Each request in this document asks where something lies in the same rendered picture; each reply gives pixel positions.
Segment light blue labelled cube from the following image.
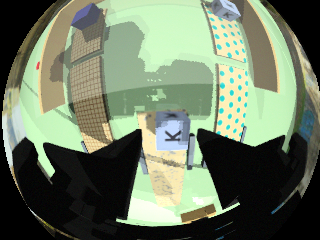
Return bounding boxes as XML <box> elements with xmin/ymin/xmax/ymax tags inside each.
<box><xmin>156</xmin><ymin>111</ymin><xmax>191</xmax><ymax>151</ymax></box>

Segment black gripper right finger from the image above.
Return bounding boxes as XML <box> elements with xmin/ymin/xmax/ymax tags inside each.
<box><xmin>196</xmin><ymin>128</ymin><xmax>285</xmax><ymax>209</ymax></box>

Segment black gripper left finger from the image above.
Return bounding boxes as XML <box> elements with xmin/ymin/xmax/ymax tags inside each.
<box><xmin>43</xmin><ymin>129</ymin><xmax>143</xmax><ymax>220</ymax></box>

